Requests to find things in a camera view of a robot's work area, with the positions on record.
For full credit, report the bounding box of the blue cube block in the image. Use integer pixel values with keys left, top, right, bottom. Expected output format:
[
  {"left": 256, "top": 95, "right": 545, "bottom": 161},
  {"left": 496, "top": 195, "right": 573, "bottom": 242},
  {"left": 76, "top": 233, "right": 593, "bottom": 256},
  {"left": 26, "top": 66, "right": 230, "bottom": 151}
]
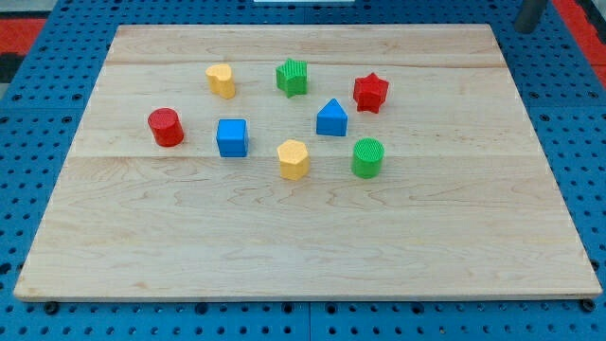
[{"left": 216, "top": 118, "right": 248, "bottom": 157}]

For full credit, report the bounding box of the green cylinder block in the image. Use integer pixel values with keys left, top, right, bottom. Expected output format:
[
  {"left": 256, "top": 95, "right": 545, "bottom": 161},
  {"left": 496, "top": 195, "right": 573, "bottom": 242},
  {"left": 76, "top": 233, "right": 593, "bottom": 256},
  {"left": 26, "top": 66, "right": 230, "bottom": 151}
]
[{"left": 351, "top": 137, "right": 384, "bottom": 179}]

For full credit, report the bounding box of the red cylinder block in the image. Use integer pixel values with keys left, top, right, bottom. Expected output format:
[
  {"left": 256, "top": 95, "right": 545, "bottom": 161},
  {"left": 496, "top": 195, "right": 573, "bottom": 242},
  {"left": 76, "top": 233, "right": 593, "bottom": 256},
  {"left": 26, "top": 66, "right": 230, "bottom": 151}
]
[{"left": 148, "top": 107, "right": 185, "bottom": 147}]

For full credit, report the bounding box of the yellow hexagon block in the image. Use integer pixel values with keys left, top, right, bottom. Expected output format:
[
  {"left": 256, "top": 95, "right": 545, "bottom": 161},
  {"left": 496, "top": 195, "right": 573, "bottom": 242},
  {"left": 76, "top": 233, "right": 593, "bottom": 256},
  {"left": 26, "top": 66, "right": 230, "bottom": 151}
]
[{"left": 276, "top": 139, "right": 311, "bottom": 181}]

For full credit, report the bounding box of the red star block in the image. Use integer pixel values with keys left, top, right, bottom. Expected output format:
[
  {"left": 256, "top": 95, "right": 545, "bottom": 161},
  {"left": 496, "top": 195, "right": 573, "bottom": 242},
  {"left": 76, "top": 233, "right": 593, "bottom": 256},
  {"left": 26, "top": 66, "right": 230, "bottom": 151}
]
[{"left": 352, "top": 73, "right": 389, "bottom": 114}]

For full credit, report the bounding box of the yellow heart block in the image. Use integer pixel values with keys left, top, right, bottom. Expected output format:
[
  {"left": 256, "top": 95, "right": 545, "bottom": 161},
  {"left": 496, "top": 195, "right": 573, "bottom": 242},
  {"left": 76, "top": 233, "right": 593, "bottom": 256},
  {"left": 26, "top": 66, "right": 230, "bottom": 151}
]
[{"left": 205, "top": 63, "right": 236, "bottom": 99}]

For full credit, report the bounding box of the green star block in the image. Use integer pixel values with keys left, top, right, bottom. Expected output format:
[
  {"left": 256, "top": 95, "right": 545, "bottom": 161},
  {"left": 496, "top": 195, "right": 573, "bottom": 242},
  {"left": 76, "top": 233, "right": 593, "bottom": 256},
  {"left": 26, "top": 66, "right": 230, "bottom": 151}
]
[{"left": 276, "top": 59, "right": 308, "bottom": 98}]

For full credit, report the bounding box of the blue triangle block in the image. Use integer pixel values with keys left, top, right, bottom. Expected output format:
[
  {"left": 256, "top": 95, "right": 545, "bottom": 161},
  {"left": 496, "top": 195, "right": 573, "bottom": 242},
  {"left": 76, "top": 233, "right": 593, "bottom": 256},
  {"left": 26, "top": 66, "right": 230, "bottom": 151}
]
[{"left": 316, "top": 99, "right": 348, "bottom": 136}]

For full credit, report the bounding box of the wooden board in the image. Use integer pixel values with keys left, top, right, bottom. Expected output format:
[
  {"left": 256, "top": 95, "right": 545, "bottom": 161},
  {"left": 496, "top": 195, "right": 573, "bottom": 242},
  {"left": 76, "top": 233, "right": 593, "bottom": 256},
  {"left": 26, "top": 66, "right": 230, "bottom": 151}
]
[{"left": 14, "top": 24, "right": 602, "bottom": 302}]

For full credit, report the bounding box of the grey cylindrical robot tool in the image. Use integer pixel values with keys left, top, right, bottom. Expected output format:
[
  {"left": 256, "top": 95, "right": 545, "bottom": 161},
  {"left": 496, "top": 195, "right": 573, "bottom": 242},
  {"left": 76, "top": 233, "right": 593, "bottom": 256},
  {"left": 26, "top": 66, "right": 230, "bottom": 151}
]
[{"left": 513, "top": 0, "right": 547, "bottom": 34}]

